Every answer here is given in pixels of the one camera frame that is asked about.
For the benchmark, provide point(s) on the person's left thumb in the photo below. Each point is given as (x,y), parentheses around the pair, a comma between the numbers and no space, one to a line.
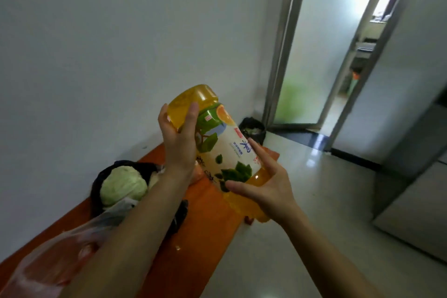
(190,119)

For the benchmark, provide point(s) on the person's right forearm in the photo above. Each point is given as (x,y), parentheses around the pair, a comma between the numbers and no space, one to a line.
(324,259)

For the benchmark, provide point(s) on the person's left forearm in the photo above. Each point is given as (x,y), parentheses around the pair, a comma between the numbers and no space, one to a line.
(136,235)

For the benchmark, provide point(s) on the black trash bin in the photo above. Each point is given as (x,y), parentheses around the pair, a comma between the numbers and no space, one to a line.
(252,131)

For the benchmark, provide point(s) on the aluminium sliding door frame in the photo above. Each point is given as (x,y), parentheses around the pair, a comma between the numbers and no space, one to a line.
(370,56)

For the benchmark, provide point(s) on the orange juice bottle with label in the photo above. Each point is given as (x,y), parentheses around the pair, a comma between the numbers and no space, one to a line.
(227,144)

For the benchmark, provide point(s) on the green cabbage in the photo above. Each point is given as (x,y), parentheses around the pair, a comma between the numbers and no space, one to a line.
(123,184)

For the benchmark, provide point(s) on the black plastic bag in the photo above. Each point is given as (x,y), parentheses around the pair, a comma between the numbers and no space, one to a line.
(97,186)

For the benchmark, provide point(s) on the person's right thumb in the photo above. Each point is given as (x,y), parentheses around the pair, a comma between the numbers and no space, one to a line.
(242,187)

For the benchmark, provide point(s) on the grey refrigerator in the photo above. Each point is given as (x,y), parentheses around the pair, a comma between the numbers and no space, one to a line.
(415,196)

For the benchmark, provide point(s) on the small orange bucket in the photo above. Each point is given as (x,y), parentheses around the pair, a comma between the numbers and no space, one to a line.
(354,79)

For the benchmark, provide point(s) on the person's left hand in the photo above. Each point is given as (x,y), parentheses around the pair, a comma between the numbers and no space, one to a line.
(180,149)

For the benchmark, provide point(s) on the clear plastic bag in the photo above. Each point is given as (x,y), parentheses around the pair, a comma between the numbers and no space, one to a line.
(45,263)

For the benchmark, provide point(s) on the person's right hand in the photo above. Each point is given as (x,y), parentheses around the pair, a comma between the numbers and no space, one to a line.
(274,191)

